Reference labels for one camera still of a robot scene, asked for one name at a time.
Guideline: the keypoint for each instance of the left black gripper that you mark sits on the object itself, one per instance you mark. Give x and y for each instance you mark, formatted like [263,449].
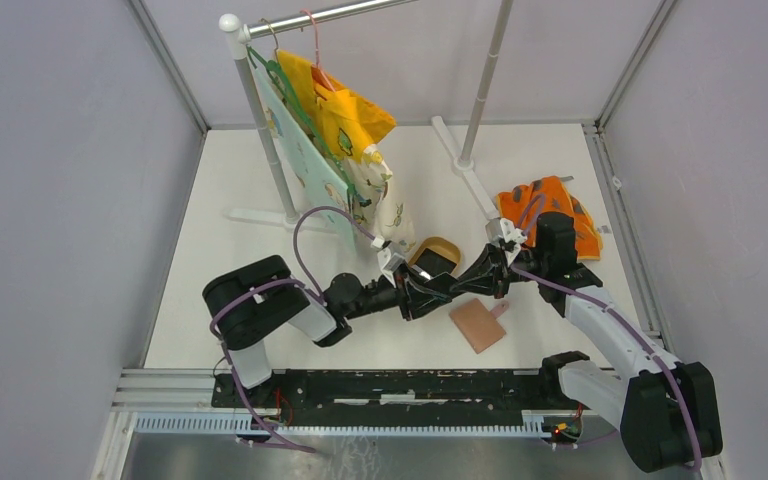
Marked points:
[419,301]

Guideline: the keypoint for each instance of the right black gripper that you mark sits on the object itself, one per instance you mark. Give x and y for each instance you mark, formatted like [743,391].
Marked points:
[489,275]

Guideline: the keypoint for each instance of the yellow oval tray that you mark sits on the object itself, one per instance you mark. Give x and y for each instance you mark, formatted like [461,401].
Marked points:
[437,253]

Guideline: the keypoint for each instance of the white black-striped credit card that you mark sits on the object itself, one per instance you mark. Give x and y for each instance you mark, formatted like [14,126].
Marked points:
[427,274]

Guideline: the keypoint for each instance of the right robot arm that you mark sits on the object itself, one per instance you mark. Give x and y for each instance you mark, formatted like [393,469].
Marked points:
[664,409]

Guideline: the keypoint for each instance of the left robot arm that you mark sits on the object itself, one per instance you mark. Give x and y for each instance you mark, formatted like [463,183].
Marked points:
[249,304]

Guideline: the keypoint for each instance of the orange patterned cloth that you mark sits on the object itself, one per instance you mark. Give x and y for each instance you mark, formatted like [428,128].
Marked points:
[524,203]

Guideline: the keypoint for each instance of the cream printed garment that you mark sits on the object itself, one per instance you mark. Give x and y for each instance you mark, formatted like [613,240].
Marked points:
[379,204]

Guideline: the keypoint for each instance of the light green printed garment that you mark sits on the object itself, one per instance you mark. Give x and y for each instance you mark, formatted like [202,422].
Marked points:
[304,166]

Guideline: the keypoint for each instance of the yellow garment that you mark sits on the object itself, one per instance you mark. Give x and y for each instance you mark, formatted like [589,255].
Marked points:
[351,125]

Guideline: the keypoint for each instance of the pink clothes hanger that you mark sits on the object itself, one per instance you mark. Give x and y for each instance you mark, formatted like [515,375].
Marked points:
[319,74]

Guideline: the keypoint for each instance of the green clothes hanger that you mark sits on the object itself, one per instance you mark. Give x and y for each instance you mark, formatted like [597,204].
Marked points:
[298,112]

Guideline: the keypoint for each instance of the white metal clothes rack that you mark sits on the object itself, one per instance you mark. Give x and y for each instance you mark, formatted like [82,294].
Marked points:
[239,35]

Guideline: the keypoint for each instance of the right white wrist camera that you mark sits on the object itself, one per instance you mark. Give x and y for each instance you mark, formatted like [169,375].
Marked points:
[503,232]

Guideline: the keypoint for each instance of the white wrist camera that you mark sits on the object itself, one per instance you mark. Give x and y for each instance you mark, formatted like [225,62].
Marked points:
[503,232]
[389,257]

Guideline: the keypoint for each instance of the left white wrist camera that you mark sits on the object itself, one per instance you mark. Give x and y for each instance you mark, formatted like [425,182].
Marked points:
[389,257]

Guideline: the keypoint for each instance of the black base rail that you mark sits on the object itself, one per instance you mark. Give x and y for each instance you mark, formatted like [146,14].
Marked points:
[398,398]

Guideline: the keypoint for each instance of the white perforated cable tray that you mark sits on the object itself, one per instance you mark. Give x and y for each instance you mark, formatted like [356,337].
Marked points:
[242,424]

